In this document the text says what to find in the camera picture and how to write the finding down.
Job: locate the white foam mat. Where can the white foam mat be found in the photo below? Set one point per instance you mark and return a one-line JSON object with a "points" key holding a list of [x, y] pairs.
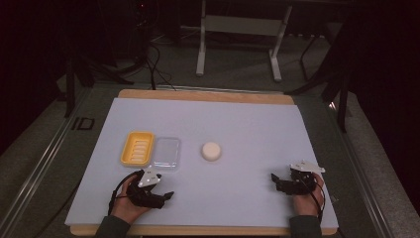
{"points": [[231, 125]]}

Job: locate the white metal table frame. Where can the white metal table frame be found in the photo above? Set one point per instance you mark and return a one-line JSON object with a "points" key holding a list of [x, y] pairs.
{"points": [[244, 25]]}

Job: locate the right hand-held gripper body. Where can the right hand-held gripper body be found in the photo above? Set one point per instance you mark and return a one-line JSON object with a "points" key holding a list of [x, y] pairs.
{"points": [[302, 180]]}

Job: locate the yellow soap dish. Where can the yellow soap dish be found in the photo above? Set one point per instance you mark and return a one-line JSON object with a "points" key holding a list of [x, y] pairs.
{"points": [[137, 149]]}

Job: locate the clear plastic container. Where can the clear plastic container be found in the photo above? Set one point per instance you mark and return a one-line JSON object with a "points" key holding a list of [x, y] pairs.
{"points": [[166, 152]]}

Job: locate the black metal stand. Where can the black metal stand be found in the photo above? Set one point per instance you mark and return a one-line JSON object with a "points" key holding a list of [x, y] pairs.
{"points": [[342, 99], [70, 92]]}

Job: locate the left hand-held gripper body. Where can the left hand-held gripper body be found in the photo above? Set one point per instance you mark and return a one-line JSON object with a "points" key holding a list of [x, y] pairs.
{"points": [[142, 195]]}

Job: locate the aluminium rail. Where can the aluminium rail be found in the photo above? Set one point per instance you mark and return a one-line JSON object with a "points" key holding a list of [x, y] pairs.
{"points": [[36, 172], [363, 185]]}

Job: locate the person's left hand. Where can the person's left hand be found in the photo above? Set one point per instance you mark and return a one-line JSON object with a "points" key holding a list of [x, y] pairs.
{"points": [[125, 206]]}

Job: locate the person's right hand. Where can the person's right hand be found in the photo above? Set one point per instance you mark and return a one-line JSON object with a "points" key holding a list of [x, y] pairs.
{"points": [[307, 203]]}

